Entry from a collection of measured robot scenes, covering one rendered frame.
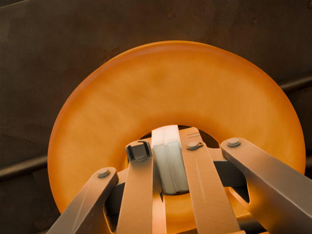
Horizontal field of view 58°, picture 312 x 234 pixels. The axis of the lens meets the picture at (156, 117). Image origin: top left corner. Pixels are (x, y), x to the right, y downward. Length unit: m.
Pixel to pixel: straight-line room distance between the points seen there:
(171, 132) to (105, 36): 0.11
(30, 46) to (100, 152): 0.12
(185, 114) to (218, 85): 0.02
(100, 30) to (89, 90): 0.09
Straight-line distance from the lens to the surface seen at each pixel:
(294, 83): 0.25
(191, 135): 0.16
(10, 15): 0.26
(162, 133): 0.16
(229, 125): 0.16
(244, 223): 0.18
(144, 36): 0.24
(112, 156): 0.17
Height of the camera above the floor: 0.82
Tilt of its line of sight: 15 degrees down
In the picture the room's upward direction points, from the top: 14 degrees counter-clockwise
